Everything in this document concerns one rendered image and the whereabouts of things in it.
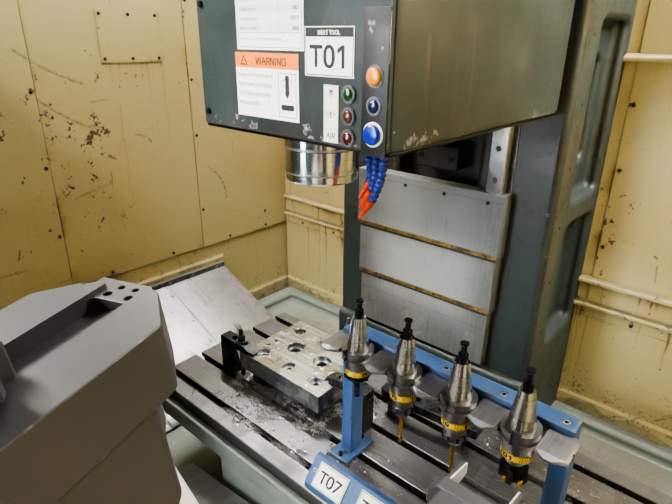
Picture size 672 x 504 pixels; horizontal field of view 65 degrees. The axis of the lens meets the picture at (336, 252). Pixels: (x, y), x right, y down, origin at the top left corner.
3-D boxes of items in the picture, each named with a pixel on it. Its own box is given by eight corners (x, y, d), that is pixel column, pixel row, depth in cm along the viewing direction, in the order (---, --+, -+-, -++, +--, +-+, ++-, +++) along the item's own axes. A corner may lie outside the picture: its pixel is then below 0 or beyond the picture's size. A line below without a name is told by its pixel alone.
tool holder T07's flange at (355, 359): (380, 358, 103) (380, 347, 102) (358, 370, 99) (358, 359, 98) (357, 345, 107) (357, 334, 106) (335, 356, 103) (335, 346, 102)
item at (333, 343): (335, 356, 102) (335, 352, 102) (315, 346, 105) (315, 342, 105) (358, 341, 107) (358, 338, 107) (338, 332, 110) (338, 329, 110)
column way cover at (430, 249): (481, 369, 151) (504, 197, 132) (354, 314, 180) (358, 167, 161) (489, 362, 155) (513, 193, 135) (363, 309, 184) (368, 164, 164)
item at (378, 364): (380, 379, 95) (380, 375, 95) (357, 367, 98) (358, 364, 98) (402, 362, 100) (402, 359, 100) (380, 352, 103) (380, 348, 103)
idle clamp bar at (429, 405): (473, 454, 120) (476, 432, 118) (377, 409, 134) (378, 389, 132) (481, 442, 124) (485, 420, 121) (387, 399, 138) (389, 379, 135)
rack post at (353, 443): (346, 466, 116) (348, 352, 105) (328, 454, 120) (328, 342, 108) (373, 442, 123) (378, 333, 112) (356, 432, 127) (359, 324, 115)
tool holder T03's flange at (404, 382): (426, 378, 97) (428, 367, 96) (411, 395, 92) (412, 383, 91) (396, 367, 100) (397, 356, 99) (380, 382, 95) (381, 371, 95)
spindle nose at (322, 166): (372, 175, 116) (374, 120, 111) (330, 191, 104) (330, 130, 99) (314, 165, 124) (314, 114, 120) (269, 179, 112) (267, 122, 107)
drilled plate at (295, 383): (318, 413, 127) (318, 397, 125) (241, 366, 144) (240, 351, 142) (376, 372, 142) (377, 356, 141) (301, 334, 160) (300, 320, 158)
